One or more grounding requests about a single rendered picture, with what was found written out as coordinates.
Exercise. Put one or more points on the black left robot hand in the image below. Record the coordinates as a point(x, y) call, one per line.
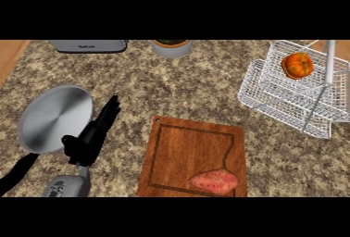
point(94, 132)

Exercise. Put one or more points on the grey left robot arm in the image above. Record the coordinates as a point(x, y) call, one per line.
point(68, 185)

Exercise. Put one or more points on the brown wooden cutting board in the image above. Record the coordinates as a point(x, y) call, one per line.
point(190, 154)

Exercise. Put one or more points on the silver frying pan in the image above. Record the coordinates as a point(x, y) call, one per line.
point(55, 118)

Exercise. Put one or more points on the grey toaster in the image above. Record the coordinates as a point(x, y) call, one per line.
point(89, 45)

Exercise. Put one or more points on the grey plant pot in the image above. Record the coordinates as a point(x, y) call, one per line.
point(172, 48)

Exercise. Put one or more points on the orange pumpkin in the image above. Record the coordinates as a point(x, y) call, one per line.
point(297, 65)

